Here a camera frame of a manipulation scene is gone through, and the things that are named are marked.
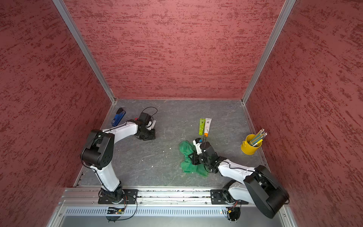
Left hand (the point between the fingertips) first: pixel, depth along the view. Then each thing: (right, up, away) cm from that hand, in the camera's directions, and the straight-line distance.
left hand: (153, 139), depth 95 cm
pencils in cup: (+67, +3, -13) cm, 68 cm away
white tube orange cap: (+40, +11, +9) cm, 42 cm away
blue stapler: (-30, +15, +11) cm, 35 cm away
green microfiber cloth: (+24, -4, -9) cm, 26 cm away
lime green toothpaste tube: (+35, +11, +9) cm, 38 cm away
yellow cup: (+61, -4, -10) cm, 62 cm away
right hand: (+25, -11, -9) cm, 29 cm away
